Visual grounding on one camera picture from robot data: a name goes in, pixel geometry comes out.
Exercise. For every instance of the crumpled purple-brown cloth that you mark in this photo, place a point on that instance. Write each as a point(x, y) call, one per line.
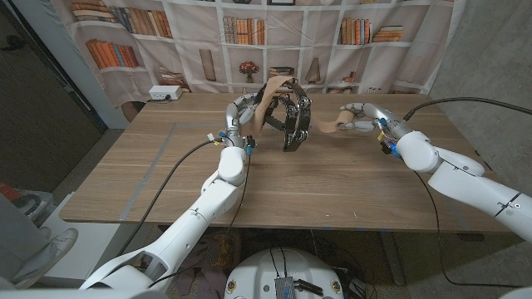
point(208, 266)

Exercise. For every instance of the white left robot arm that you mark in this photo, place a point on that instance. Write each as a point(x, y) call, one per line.
point(187, 224)

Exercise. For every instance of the black half-moon tambourine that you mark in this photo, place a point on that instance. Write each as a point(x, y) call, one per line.
point(300, 124)

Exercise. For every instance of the tan adhesive wrap roll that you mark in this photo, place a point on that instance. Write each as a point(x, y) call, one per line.
point(268, 95)

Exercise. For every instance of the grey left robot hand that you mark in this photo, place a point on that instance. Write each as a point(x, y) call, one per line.
point(234, 120)

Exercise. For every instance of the white platform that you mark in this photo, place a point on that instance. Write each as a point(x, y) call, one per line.
point(83, 236)

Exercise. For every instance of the printed bookshelf backdrop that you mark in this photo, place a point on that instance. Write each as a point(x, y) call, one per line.
point(291, 41)

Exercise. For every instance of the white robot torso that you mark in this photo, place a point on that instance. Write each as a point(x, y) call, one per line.
point(257, 270)

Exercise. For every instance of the black connector bar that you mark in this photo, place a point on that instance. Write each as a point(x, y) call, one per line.
point(309, 287)

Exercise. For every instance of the black floor power adapter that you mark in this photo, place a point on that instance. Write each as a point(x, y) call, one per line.
point(356, 287)

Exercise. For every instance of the grey table leg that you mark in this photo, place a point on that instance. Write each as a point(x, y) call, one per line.
point(392, 257)

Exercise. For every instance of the white power strip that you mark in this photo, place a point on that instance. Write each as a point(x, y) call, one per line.
point(164, 92)

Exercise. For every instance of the grey electronics box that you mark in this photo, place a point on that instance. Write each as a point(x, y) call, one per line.
point(284, 288)

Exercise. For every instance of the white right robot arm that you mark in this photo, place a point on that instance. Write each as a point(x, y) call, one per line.
point(465, 178)

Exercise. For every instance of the dark grey door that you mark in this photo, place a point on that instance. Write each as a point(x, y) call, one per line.
point(41, 124)

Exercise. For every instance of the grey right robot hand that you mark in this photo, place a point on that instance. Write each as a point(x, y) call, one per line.
point(380, 116)

